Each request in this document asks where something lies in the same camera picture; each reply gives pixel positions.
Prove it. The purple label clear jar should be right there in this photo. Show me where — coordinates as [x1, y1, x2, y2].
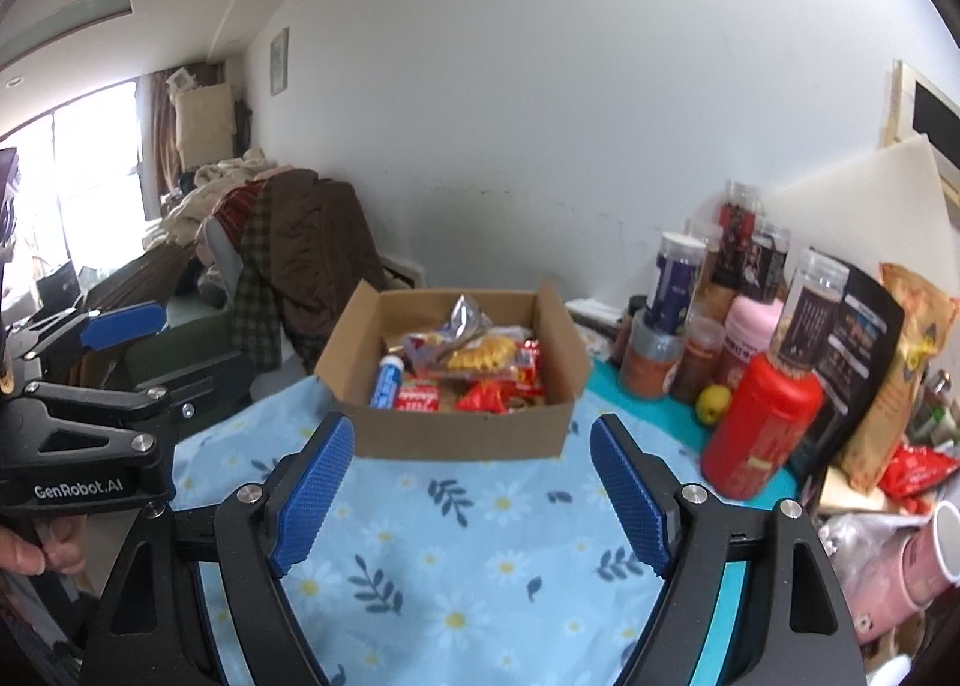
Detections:
[643, 232, 708, 337]

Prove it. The yellow brown standing pouch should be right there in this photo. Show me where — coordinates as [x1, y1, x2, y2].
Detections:
[838, 263, 958, 494]

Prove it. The blue white tablet tube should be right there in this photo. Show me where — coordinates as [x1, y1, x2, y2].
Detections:
[370, 354, 405, 410]

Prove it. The brown jacket on chair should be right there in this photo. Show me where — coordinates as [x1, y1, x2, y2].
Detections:
[197, 167, 392, 376]

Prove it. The red plastic canister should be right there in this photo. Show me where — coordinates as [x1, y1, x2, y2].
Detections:
[700, 354, 823, 501]

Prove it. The pink paper cup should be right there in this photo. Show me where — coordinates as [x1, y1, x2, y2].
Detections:
[846, 501, 958, 645]

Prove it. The white foam board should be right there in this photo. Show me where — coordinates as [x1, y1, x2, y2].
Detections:
[763, 137, 958, 296]

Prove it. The open cardboard box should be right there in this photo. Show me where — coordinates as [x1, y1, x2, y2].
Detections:
[316, 281, 592, 462]

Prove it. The small red snack packet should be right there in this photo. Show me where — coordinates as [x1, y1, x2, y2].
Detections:
[455, 381, 516, 415]

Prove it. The silver foil snack bag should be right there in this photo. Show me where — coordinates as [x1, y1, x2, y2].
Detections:
[402, 294, 493, 376]

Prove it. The small wall picture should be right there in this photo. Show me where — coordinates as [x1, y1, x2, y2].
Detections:
[268, 28, 290, 96]

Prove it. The packaged yellow waffle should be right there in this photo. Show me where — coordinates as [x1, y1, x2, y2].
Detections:
[441, 333, 523, 377]

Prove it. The person's left hand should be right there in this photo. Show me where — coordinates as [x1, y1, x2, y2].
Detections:
[0, 516, 88, 577]

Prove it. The red yellow candy bag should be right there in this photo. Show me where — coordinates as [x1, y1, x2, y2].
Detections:
[512, 338, 544, 399]

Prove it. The pink lidded canister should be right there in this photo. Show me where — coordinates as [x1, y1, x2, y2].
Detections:
[713, 296, 782, 390]

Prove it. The orange powder clear jar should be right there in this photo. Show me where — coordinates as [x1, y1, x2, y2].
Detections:
[619, 314, 683, 400]

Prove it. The dark label tall jar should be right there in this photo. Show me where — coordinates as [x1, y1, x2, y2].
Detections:
[770, 248, 850, 376]

